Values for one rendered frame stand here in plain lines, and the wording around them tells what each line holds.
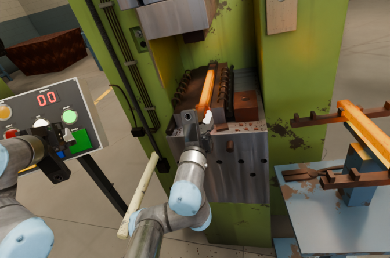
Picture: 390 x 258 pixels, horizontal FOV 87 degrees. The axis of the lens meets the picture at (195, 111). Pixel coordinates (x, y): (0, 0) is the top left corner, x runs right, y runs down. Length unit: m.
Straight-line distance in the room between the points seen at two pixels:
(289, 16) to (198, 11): 0.30
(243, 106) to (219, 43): 0.49
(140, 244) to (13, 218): 0.23
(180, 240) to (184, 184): 1.11
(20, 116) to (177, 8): 0.66
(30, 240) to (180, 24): 0.57
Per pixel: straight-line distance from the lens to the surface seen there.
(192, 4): 0.64
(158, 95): 0.95
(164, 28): 0.67
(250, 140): 0.77
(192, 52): 1.19
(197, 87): 0.93
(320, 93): 0.94
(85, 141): 0.85
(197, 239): 1.58
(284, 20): 0.77
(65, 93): 0.87
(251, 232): 1.34
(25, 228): 0.44
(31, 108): 0.93
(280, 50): 0.82
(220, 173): 0.92
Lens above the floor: 1.41
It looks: 33 degrees down
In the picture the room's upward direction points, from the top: 15 degrees counter-clockwise
